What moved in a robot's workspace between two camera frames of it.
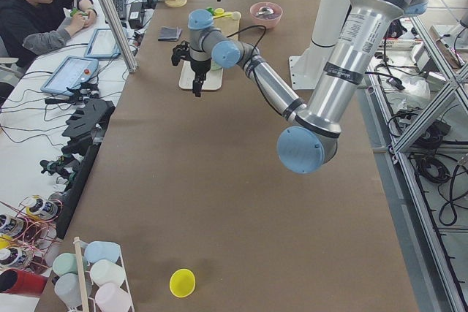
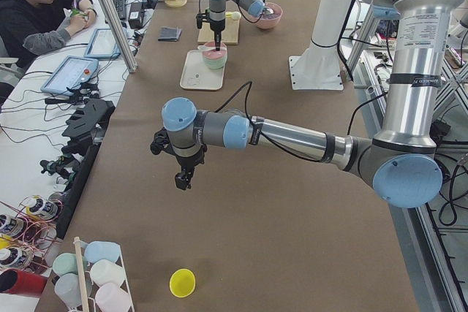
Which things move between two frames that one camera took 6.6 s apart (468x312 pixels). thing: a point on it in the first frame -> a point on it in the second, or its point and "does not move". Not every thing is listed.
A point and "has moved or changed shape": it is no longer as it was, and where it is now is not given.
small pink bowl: (215, 66) has moved or changed shape
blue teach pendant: (72, 72) does not move
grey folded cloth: (170, 33) does not move
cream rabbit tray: (213, 78) does not move
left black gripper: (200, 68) -> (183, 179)
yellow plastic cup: (182, 283) does not move
